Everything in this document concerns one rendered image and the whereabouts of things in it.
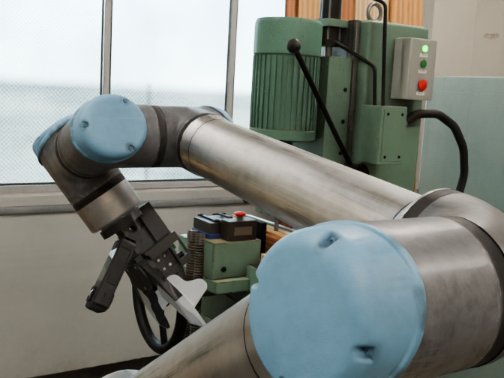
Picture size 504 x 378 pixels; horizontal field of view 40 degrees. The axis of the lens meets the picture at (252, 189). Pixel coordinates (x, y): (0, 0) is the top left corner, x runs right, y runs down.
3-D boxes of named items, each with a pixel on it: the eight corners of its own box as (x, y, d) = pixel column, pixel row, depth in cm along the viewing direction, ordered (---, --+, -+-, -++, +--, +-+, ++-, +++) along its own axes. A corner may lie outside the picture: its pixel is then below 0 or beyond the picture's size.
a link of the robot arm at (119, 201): (85, 206, 100) (69, 216, 108) (105, 233, 100) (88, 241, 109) (133, 173, 104) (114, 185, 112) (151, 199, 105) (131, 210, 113)
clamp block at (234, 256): (184, 265, 175) (185, 231, 174) (229, 261, 182) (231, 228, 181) (212, 280, 163) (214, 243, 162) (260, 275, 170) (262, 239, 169)
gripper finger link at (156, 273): (183, 289, 101) (142, 253, 104) (175, 295, 100) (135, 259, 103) (184, 305, 104) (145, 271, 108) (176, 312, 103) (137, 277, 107)
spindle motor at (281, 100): (235, 136, 185) (241, 18, 181) (289, 137, 195) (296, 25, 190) (272, 142, 171) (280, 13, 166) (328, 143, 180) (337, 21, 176)
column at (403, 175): (301, 268, 207) (317, 23, 197) (357, 262, 219) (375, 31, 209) (349, 288, 189) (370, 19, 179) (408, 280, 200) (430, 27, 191)
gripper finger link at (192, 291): (227, 296, 102) (184, 259, 106) (198, 322, 99) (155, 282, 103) (226, 307, 104) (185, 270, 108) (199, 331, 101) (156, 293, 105)
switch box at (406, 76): (389, 98, 186) (394, 37, 184) (416, 100, 192) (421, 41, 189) (406, 99, 181) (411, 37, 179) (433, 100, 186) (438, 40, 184)
